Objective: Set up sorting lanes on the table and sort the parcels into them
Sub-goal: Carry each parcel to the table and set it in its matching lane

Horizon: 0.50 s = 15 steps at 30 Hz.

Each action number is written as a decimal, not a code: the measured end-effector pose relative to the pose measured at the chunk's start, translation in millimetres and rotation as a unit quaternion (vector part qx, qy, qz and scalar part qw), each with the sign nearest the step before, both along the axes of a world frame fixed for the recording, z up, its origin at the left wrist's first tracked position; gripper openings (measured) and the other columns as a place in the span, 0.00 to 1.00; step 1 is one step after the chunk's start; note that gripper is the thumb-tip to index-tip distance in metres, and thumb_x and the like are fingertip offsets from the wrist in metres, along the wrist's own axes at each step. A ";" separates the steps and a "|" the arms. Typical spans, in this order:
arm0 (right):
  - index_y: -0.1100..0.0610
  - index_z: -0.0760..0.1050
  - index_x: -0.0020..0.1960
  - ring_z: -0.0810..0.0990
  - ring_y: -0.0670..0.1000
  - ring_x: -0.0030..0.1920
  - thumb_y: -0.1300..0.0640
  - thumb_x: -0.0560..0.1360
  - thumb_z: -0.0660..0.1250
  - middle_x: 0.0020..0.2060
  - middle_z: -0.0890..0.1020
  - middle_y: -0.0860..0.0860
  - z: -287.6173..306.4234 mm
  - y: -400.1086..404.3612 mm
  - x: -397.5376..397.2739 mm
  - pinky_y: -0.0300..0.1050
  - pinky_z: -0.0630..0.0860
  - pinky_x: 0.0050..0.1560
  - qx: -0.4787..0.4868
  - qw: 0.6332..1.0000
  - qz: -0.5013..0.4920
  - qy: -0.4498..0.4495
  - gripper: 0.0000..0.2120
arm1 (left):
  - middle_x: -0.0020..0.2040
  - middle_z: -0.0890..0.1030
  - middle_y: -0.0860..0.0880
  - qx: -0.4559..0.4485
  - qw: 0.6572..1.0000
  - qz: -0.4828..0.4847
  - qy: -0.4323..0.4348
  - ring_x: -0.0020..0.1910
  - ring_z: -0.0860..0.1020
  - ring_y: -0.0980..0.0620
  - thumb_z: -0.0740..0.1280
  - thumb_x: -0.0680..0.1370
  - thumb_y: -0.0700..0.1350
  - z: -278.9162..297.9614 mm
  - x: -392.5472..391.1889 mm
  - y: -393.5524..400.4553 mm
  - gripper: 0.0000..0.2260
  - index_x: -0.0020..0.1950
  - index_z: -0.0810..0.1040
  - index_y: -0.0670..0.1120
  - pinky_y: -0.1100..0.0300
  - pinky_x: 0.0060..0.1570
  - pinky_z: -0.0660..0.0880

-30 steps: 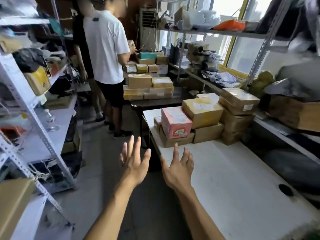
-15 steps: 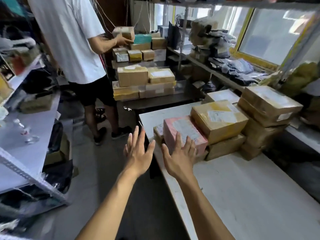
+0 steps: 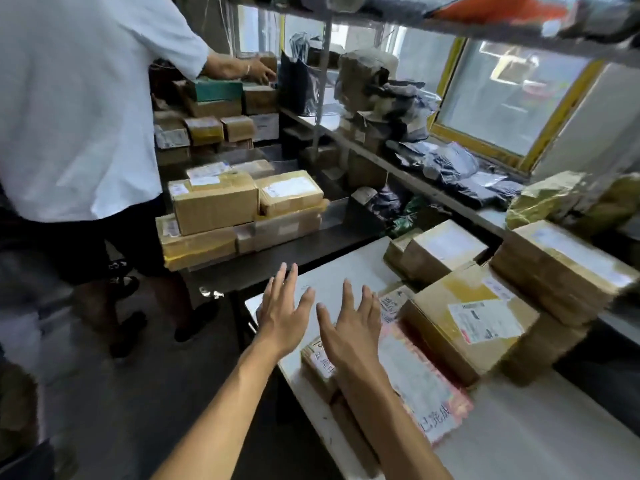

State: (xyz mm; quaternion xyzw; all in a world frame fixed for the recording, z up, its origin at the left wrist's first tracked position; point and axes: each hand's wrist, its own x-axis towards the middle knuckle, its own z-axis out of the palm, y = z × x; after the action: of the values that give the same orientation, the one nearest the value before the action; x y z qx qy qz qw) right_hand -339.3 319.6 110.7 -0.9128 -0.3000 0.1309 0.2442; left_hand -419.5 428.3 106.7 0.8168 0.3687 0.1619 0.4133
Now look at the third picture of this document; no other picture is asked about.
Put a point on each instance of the black paper bags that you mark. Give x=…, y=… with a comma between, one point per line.
x=295, y=84

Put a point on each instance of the pile of cardboard parcels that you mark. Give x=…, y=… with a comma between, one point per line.
x=470, y=319
x=215, y=204

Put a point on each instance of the person's right hand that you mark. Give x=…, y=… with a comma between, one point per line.
x=355, y=339

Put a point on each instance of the olive yellow bag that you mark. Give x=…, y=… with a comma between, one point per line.
x=545, y=199

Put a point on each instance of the pile of grey plastic mailers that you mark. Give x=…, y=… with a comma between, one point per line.
x=450, y=167

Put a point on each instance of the orange plastic mailer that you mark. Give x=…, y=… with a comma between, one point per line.
x=500, y=7

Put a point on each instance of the light blue box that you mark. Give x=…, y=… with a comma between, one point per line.
x=215, y=89

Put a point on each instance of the pile of grey mailer bags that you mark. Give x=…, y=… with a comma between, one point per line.
x=370, y=94

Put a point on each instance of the person's left hand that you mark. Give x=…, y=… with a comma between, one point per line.
x=282, y=319

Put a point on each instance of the pink printed parcel box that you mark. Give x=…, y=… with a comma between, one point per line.
x=425, y=389

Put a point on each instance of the yellow framed window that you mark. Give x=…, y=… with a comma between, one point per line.
x=565, y=124

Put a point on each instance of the grey metal shelf rack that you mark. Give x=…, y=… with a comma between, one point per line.
x=400, y=169

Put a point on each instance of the green plastic bag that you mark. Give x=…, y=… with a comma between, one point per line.
x=407, y=217

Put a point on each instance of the person's right forearm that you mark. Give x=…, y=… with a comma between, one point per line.
x=395, y=429

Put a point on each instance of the person's left forearm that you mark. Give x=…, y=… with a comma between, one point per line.
x=215, y=419

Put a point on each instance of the black plastic mailer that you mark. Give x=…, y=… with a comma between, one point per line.
x=380, y=202

